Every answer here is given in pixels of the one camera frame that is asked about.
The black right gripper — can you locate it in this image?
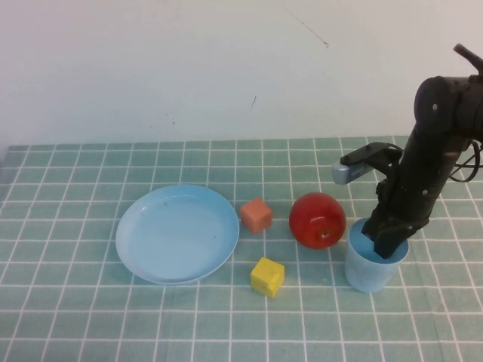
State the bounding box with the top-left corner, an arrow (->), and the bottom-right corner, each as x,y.
361,176 -> 439,261

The light blue plastic cup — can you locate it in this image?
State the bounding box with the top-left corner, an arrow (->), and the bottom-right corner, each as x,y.
344,218 -> 411,294

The light blue plastic plate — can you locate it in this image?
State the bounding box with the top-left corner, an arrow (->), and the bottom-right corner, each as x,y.
115,183 -> 241,286

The red apple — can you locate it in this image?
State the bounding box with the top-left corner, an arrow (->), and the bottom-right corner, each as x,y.
288,192 -> 348,250

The yellow cube block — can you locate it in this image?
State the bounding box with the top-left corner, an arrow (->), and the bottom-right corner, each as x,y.
250,256 -> 286,300

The orange cube block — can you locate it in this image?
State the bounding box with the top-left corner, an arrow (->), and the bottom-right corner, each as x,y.
240,197 -> 274,235

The green checkered tablecloth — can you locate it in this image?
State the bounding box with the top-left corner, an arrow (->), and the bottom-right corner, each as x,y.
0,134 -> 483,362

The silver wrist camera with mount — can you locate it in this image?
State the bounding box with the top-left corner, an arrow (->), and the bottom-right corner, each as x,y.
331,142 -> 403,186

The thin black looped cable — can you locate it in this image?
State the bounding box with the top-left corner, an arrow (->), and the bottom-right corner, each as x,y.
448,138 -> 483,184

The thick black cable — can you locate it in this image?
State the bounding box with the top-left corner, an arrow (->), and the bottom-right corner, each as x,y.
452,42 -> 483,77

